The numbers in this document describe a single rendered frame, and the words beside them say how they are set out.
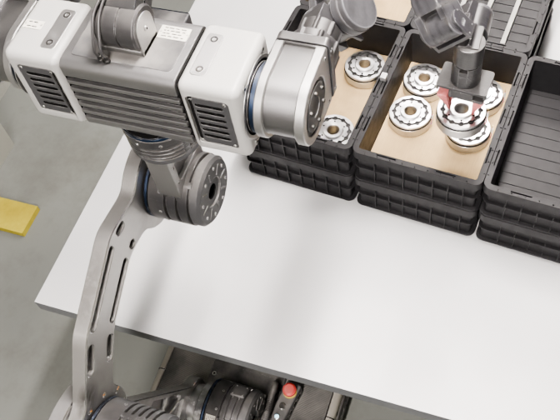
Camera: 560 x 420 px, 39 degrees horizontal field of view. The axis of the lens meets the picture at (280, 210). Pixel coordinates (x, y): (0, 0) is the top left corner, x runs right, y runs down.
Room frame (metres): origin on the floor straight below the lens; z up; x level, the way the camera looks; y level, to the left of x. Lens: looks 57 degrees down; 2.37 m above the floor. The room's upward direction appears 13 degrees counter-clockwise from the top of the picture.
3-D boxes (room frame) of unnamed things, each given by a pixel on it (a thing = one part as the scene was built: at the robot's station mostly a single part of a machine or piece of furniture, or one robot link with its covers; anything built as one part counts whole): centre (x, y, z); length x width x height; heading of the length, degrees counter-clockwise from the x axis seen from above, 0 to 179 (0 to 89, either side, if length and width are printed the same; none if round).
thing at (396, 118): (1.17, -0.36, 0.86); 0.10 x 0.10 x 0.01
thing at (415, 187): (1.13, -0.42, 0.87); 0.40 x 0.30 x 0.11; 145
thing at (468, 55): (1.00, -0.42, 1.23); 0.07 x 0.06 x 0.07; 151
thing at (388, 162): (1.13, -0.42, 0.92); 0.40 x 0.30 x 0.02; 145
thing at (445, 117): (1.00, -0.42, 1.04); 0.10 x 0.10 x 0.01
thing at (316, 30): (0.88, -0.11, 1.45); 0.09 x 0.08 x 0.12; 60
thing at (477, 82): (1.00, -0.42, 1.17); 0.10 x 0.07 x 0.07; 56
